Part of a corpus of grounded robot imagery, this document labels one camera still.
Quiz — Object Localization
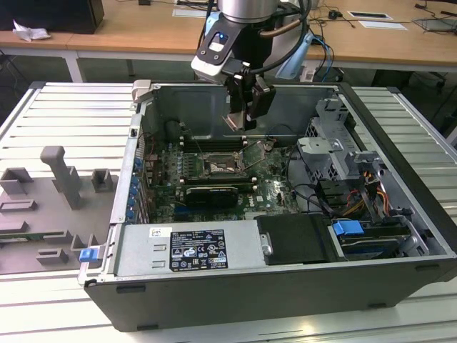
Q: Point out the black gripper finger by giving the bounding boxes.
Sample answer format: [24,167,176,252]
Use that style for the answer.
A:
[244,76,278,131]
[227,72,251,116]

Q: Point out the silver CPU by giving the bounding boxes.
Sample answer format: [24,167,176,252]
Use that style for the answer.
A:
[221,111,248,131]

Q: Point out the metal socket cover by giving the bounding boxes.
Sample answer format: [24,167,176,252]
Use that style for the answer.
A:
[238,141,268,172]

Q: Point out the black RAM slot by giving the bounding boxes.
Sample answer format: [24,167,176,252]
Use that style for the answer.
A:
[182,180,258,190]
[180,141,250,151]
[180,135,249,144]
[181,174,256,182]

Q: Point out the CPU socket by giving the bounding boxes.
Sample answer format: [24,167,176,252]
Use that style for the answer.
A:
[201,150,250,179]

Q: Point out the blue expansion slot clips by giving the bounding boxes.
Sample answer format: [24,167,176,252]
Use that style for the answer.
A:
[125,159,144,219]

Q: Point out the metal drive cage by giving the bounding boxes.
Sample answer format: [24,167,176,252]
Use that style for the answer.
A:
[296,98,390,183]

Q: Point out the green motherboard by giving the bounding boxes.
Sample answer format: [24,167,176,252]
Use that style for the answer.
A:
[146,135,306,224]

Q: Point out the black graphics card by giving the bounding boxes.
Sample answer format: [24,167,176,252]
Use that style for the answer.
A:
[185,184,239,209]

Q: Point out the white paper sheet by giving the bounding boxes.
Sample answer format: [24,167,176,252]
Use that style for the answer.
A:
[358,20,411,31]

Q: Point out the black plastic air shroud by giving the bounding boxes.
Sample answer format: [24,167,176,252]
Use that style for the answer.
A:
[256,213,335,266]

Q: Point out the hard disk in blue carrier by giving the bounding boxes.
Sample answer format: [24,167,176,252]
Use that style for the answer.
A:
[331,219,410,260]

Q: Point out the wooden desk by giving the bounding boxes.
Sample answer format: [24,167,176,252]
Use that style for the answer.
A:
[0,0,457,84]

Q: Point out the silver power supply unit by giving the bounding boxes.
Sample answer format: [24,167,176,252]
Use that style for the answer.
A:
[114,219,267,278]

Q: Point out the black open PC case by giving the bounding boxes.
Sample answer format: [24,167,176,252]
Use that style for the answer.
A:
[77,80,457,333]

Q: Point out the black monitor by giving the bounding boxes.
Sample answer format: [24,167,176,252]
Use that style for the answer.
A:
[0,0,105,35]

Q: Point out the crumpled white paper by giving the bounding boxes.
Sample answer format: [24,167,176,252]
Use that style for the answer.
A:
[12,19,51,43]

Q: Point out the blue case latch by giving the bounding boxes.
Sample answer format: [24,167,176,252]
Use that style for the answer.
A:
[79,247,98,264]

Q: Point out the grey parts rack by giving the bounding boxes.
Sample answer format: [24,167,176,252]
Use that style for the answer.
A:
[0,144,121,276]

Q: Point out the green RAM stick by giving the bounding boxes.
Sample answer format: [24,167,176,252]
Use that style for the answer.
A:
[0,231,64,242]

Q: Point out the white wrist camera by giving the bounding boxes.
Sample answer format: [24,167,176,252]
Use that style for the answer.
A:
[190,26,244,86]

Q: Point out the blue cable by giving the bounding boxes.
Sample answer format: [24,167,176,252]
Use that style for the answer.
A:
[310,34,336,84]

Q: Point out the grey case release handle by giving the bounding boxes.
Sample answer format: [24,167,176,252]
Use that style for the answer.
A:
[131,79,154,104]

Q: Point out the black cable bundle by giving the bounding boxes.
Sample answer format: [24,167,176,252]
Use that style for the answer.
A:
[285,146,346,219]

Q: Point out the yellow red wire bundle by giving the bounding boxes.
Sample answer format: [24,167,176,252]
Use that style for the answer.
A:
[344,171,388,219]

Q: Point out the dark wire tray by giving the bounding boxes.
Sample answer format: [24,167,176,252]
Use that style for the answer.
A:
[412,16,457,35]

